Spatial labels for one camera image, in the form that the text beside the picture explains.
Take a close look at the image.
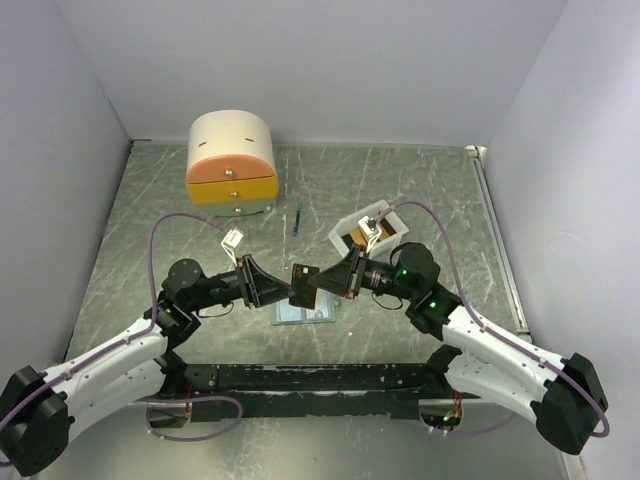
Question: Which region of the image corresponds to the black VIP card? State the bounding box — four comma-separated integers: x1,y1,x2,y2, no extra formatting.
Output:
289,264,320,310

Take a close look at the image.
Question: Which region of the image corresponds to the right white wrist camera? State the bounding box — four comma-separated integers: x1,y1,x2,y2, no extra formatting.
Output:
357,216,382,254

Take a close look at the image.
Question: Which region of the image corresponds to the beige mini drawer cabinet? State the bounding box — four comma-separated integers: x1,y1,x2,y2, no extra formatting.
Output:
185,110,279,216

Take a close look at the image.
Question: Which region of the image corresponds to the blue pen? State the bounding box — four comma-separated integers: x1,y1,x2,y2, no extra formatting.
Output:
292,202,303,238

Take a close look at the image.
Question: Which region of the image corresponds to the black base bar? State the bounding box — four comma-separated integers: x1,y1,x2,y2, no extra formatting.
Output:
154,363,454,420

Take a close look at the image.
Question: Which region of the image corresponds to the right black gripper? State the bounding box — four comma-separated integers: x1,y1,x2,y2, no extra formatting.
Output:
307,243,417,301

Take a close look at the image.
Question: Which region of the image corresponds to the white plastic tray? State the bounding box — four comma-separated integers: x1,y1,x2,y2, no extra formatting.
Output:
327,200,409,258

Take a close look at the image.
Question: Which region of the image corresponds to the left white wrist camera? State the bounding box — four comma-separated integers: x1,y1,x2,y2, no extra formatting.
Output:
220,228,245,265

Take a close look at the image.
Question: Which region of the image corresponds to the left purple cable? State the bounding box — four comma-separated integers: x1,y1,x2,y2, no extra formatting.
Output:
0,212,234,451

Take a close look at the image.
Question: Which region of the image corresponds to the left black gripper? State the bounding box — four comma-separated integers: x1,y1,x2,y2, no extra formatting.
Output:
187,253,296,311

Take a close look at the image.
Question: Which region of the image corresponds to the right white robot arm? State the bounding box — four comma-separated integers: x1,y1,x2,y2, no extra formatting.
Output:
309,242,608,455

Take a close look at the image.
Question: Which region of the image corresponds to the mint green card holder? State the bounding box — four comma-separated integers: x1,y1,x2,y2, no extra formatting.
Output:
272,292,340,326

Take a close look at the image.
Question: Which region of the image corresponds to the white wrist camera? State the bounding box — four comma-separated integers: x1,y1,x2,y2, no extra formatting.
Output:
357,216,382,254
220,228,245,265

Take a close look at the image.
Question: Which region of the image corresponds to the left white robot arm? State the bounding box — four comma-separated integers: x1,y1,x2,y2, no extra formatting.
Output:
1,255,294,477

